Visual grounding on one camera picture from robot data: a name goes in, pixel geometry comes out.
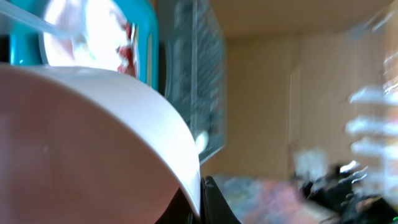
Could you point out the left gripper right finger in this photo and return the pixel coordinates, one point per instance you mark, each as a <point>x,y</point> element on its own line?
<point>214,207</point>

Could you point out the pink bowl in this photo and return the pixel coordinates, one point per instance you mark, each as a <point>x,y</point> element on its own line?
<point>85,145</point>

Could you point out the red snack wrapper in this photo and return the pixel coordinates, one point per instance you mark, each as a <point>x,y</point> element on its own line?
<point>127,53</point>

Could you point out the grey dish rack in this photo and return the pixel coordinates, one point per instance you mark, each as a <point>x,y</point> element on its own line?
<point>193,63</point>

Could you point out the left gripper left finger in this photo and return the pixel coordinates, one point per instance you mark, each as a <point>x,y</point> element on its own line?
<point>178,211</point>

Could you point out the white round plate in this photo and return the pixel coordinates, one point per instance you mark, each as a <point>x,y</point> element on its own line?
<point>98,28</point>

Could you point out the teal serving tray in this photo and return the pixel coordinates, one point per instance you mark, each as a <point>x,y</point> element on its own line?
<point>26,47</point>

